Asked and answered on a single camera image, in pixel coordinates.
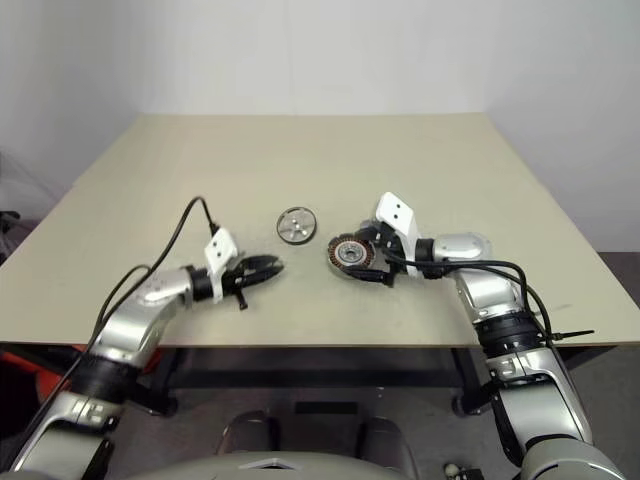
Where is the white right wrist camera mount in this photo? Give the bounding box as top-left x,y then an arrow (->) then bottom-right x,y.
375,192 -> 422,279

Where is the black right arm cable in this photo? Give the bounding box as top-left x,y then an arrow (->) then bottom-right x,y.
384,252 -> 559,351

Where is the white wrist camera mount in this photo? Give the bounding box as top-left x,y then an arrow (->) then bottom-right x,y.
375,192 -> 422,279
203,228 -> 241,305

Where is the orange plastic object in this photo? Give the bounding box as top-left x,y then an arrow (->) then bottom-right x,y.
0,349 -> 89,402

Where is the black rectangular floor plate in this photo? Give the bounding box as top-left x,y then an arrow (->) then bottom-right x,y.
294,401 -> 359,416

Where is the round spoked rotor disc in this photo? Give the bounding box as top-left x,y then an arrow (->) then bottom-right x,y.
275,205 -> 319,246

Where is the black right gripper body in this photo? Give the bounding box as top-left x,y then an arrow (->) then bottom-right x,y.
359,219 -> 409,291

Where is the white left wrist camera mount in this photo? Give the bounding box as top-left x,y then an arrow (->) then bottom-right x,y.
203,228 -> 241,305

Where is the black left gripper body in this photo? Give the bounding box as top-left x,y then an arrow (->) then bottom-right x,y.
222,258 -> 253,312

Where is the dark background equipment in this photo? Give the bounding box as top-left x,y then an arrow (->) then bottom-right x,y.
0,208 -> 22,266

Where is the small white black device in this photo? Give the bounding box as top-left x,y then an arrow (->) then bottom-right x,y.
443,462 -> 482,480

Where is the black cable tie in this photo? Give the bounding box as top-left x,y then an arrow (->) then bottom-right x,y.
552,328 -> 596,345

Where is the black table frame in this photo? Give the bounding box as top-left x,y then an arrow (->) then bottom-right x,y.
144,344 -> 489,417

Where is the dark rounded robot foot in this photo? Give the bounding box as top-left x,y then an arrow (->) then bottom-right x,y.
221,410 -> 282,457
356,416 -> 417,469

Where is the grey tape roll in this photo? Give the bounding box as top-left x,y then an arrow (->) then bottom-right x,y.
327,231 -> 377,277

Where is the grey robot torso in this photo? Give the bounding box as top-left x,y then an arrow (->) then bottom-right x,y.
124,439 -> 422,480

